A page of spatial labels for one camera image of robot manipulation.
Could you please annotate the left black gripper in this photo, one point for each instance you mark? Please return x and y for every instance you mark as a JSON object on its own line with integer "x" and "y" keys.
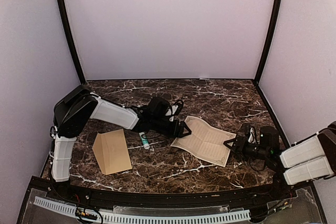
{"x": 174, "y": 133}

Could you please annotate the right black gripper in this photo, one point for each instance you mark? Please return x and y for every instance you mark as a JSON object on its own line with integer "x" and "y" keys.
{"x": 241, "y": 144}

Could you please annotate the black curved front rail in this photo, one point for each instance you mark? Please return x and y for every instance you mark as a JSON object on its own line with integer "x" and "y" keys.
{"x": 255, "y": 197}

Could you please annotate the green white glue stick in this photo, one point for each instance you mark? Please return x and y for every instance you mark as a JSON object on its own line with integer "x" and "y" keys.
{"x": 144, "y": 140}

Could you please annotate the left black frame post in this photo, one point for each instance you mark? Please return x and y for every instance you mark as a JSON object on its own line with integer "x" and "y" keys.
{"x": 70, "y": 41}

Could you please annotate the right black frame post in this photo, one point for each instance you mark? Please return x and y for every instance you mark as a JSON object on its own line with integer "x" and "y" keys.
{"x": 268, "y": 41}

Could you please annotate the black frame post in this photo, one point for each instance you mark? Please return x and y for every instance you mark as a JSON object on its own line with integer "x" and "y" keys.
{"x": 268, "y": 41}
{"x": 70, "y": 41}

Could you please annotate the brown kraft paper envelope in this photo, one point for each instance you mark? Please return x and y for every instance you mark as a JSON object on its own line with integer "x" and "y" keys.
{"x": 111, "y": 152}

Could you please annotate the white slotted cable duct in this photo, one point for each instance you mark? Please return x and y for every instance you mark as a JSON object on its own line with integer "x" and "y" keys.
{"x": 145, "y": 215}

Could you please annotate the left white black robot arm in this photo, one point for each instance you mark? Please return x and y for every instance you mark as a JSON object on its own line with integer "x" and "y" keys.
{"x": 72, "y": 113}

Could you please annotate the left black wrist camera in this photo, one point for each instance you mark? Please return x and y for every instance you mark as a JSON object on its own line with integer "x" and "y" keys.
{"x": 160, "y": 107}

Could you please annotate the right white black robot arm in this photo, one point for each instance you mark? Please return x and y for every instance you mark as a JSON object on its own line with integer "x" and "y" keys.
{"x": 308, "y": 159}

